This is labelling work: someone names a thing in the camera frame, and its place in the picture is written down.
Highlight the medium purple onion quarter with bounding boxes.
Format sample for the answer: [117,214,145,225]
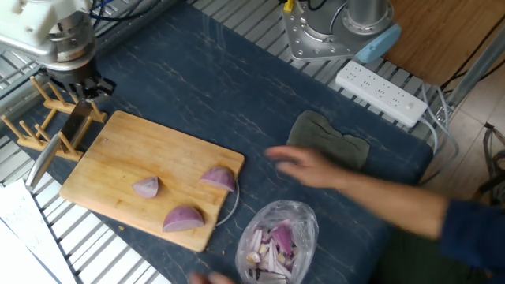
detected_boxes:
[200,166,237,193]

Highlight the wooden cutting board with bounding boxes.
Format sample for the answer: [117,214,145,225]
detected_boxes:
[58,110,245,253]

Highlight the purple onion chunk in bag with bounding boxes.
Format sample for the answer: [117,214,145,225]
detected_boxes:
[271,222,294,256]

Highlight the small purple onion wedge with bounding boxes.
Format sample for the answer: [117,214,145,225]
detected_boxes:
[132,176,160,200]

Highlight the dark blue shirt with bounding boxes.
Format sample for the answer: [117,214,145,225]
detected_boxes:
[440,200,505,277]

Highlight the wooden peg dish rack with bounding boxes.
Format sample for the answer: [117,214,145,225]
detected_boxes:
[0,75,108,163]

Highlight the silver vented wrist box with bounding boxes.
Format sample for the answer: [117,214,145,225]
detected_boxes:
[0,33,52,58]

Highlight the white paper sheet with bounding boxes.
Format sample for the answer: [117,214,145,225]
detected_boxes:
[0,220,60,284]
[0,179,78,284]

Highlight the aluminium profile beam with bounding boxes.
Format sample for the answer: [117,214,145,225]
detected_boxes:
[445,25,505,110]

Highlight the large purple onion quarter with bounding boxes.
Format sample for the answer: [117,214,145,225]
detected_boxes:
[163,204,206,234]

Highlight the dark blue marbled mat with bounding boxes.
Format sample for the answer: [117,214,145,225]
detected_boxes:
[7,2,435,284]

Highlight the clear plastic bag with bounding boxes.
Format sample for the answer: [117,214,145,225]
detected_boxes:
[234,200,320,284]

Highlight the silver wrist coupling flange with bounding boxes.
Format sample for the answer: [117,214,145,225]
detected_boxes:
[41,11,98,72]

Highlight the grey green cloth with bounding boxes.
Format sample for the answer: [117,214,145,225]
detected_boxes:
[286,110,371,171]

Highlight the steel cleaver knife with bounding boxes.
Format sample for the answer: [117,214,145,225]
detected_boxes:
[25,98,95,192]

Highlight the dark green trousers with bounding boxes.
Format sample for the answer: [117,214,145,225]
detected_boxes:
[370,228,494,284]

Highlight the white power strip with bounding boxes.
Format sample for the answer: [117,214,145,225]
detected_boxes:
[335,59,429,129]

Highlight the person left hand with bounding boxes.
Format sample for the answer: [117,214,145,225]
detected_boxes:
[188,271,236,284]

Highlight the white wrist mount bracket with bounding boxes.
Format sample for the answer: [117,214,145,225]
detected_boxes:
[0,0,94,44]

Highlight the person right forearm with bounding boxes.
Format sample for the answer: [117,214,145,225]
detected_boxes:
[339,173,453,240]

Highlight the person right hand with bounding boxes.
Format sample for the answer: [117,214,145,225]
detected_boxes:
[264,144,348,190]

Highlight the grey power strip cable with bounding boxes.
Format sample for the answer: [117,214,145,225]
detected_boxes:
[417,82,461,185]

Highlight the brown wooden panel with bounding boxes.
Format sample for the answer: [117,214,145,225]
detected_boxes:
[381,0,505,88]

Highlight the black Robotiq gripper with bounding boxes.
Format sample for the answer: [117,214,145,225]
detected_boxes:
[43,58,116,104]

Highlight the metal wire hanging loop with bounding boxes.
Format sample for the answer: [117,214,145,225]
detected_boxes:
[215,179,241,228]

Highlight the dark cable bundle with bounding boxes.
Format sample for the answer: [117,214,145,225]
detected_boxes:
[473,121,505,206]

